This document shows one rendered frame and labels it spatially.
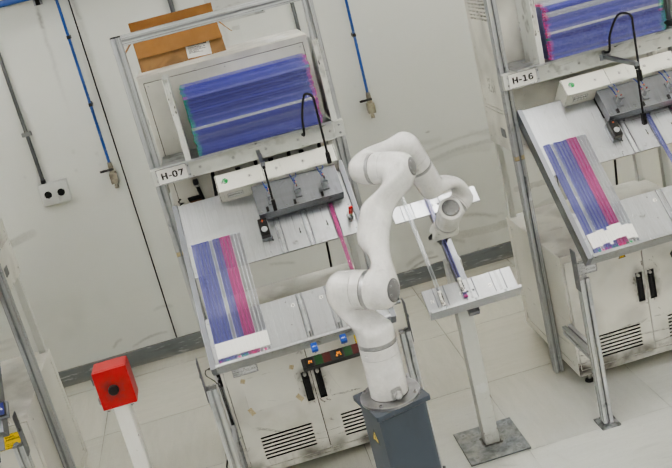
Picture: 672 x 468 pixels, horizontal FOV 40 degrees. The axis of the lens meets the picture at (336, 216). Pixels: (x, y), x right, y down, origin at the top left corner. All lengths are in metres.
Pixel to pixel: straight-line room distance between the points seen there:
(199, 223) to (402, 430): 1.26
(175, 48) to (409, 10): 1.73
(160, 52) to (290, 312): 1.21
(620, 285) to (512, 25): 1.17
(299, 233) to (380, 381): 0.94
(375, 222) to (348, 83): 2.46
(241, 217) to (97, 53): 1.74
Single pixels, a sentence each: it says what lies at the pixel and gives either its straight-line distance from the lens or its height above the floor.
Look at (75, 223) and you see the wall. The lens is 5.27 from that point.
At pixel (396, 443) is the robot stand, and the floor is 0.59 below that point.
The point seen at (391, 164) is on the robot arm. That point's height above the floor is 1.38.
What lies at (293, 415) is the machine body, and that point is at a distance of 3.86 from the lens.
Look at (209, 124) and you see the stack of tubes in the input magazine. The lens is 3.60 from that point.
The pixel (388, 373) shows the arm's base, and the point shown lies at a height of 0.80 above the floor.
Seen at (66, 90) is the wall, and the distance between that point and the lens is 5.13.
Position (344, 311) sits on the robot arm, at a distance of 2.79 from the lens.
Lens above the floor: 2.10
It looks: 17 degrees down
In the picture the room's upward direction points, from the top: 14 degrees counter-clockwise
